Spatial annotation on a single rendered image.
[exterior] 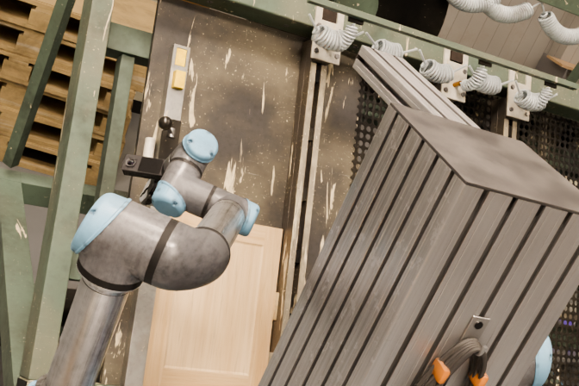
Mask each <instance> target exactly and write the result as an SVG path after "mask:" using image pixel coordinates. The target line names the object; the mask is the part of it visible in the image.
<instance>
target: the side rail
mask: <svg viewBox="0 0 579 386"><path fill-rule="evenodd" d="M114 1H115V0H84V4H83V8H82V14H81V19H80V24H79V30H78V38H77V44H76V49H75V54H74V60H73V64H72V74H71V79H70V84H69V89H68V94H67V99H66V105H65V114H64V119H63V124H62V129H61V135H60V140H59V149H58V154H57V159H56V165H55V170H54V174H53V184H52V189H51V195H50V199H49V204H48V210H47V219H46V225H45V229H44V234H43V240H42V245H41V250H40V259H39V264H38V270H37V275H36V279H35V285H34V294H33V300H32V305H31V309H30V315H29V320H28V330H27V334H26V339H25V345H24V350H23V355H22V364H21V369H20V376H21V377H25V378H27V379H29V380H38V379H39V378H40V377H41V376H43V375H45V374H47V373H48V372H49V369H50V366H51V363H52V361H53V357H54V354H55V352H56V349H57V346H58V343H59V333H60V328H61V322H62V317H63V312H64V306H65V296H66V291H67V285H68V280H69V275H70V269H71V264H72V254H73V251H72V250H71V243H72V240H73V237H74V235H75V233H76V232H77V227H78V217H79V212H80V207H81V202H82V195H83V190H84V180H85V175H86V170H87V165H88V159H89V154H90V143H91V138H92V133H93V127H94V122H95V117H96V112H97V102H98V97H99V90H100V85H101V80H102V75H103V65H104V60H105V54H106V49H107V44H108V38H109V28H110V23H111V17H112V12H113V7H114Z"/></svg>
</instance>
